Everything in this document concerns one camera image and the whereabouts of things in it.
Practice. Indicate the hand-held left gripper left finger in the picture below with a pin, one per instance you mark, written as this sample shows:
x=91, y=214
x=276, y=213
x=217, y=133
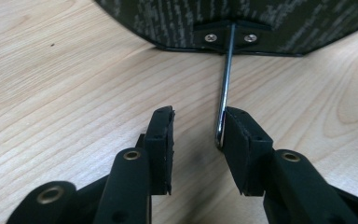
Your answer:
x=160, y=155

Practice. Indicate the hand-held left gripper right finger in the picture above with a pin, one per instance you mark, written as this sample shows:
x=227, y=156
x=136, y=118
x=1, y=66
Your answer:
x=248, y=155

